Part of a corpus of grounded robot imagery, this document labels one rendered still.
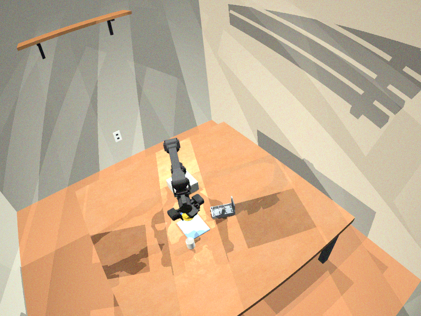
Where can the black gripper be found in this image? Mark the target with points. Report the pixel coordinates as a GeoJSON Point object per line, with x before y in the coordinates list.
{"type": "Point", "coordinates": [175, 214]}

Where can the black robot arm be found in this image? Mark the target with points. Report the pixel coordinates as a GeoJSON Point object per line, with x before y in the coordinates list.
{"type": "Point", "coordinates": [179, 181]}

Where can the yellow plate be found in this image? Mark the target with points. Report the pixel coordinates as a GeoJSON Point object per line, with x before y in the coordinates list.
{"type": "Point", "coordinates": [186, 218]}

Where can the white dish rack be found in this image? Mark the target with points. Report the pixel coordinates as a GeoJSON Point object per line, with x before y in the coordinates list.
{"type": "Point", "coordinates": [223, 210]}

